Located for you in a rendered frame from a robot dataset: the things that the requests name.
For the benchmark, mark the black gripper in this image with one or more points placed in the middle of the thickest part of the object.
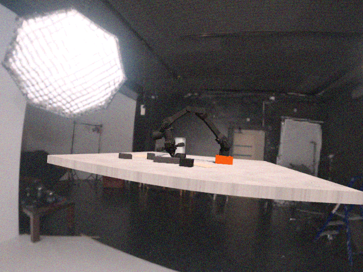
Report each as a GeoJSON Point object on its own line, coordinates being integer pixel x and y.
{"type": "Point", "coordinates": [174, 147]}

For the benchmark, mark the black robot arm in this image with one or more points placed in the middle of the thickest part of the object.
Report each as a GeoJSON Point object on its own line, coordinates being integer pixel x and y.
{"type": "Point", "coordinates": [202, 114]}

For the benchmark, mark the dark grey controller unit with white label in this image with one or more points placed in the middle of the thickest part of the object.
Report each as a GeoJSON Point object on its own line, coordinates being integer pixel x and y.
{"type": "Point", "coordinates": [179, 155]}

